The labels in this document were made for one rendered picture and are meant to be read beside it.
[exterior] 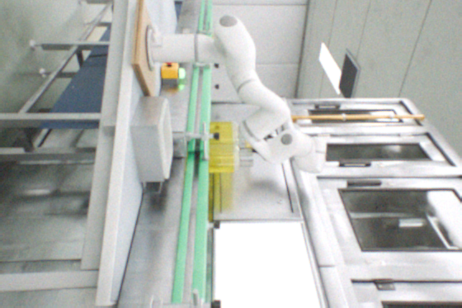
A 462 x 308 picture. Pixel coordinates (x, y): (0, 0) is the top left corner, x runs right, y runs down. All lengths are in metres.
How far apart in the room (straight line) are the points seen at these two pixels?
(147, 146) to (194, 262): 0.36
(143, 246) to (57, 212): 0.56
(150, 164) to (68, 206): 0.53
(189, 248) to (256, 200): 0.45
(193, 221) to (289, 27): 6.65
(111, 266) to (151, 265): 0.13
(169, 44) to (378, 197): 1.05
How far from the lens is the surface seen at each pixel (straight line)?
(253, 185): 1.55
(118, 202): 1.02
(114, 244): 1.01
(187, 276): 1.08
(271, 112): 1.13
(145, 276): 1.07
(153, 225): 1.17
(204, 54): 1.27
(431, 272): 1.48
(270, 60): 7.83
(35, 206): 1.67
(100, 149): 1.13
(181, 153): 1.38
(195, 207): 1.23
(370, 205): 1.64
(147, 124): 1.10
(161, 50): 1.28
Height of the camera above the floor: 1.01
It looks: 2 degrees up
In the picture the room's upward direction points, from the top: 90 degrees clockwise
